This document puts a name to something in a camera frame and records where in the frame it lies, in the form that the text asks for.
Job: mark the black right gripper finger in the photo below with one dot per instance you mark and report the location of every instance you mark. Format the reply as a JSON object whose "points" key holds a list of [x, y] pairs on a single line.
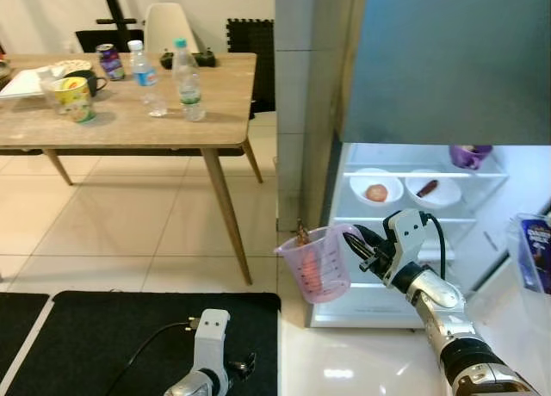
{"points": [[372, 238], [372, 260]]}

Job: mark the pink transparent measuring jug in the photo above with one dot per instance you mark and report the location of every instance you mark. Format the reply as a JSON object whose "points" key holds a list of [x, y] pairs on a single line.
{"points": [[337, 267]]}

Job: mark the orange carrot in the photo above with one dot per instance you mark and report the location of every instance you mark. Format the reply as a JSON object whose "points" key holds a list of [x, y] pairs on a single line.
{"points": [[303, 234]]}

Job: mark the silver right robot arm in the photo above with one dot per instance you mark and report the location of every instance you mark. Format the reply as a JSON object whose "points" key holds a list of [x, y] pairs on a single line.
{"points": [[448, 327]]}

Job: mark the grey steel fridge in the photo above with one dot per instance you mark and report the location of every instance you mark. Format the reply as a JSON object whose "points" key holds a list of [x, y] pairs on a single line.
{"points": [[448, 60]]}

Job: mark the red tomato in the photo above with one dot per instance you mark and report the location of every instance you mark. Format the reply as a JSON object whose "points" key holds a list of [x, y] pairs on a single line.
{"points": [[377, 193]]}

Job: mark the white bowl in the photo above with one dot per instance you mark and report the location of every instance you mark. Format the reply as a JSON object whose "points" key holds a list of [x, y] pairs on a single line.
{"points": [[448, 194], [357, 189]]}

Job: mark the reddish brown sweet potato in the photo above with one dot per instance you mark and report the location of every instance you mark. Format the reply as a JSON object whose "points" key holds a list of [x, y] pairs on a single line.
{"points": [[428, 188]]}

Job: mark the black floor mat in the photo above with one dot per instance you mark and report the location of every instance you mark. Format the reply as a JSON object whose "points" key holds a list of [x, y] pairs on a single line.
{"points": [[129, 344], [17, 327]]}

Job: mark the purple mug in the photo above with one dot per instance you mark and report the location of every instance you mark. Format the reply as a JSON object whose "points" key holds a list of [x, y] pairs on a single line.
{"points": [[469, 157]]}

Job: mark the purple chocolate box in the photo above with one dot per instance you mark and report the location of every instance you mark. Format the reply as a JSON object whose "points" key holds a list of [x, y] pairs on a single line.
{"points": [[535, 250]]}

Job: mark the black foam puzzle mat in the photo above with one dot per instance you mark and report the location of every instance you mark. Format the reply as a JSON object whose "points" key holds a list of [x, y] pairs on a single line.
{"points": [[251, 64]]}

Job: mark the water bottle blue label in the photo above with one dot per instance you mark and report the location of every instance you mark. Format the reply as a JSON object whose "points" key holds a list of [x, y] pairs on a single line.
{"points": [[148, 86]]}

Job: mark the yellow noodle cup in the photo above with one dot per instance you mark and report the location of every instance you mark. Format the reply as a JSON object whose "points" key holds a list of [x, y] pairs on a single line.
{"points": [[76, 103]]}

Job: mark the purple drink can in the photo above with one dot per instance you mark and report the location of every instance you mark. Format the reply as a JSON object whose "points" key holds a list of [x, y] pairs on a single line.
{"points": [[110, 62]]}

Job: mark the black mug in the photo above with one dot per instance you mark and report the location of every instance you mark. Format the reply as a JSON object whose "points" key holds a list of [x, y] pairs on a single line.
{"points": [[93, 79]]}

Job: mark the black metal stand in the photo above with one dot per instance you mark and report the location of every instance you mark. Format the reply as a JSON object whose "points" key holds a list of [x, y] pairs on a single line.
{"points": [[108, 41]]}

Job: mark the white patterned plate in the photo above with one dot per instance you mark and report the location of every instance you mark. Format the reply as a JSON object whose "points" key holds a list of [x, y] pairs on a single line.
{"points": [[73, 66]]}

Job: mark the white square plate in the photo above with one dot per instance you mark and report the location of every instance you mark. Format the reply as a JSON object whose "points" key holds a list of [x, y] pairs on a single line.
{"points": [[21, 84]]}

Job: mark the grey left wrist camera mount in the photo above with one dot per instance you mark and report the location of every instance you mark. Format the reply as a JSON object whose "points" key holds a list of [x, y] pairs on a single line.
{"points": [[211, 336]]}

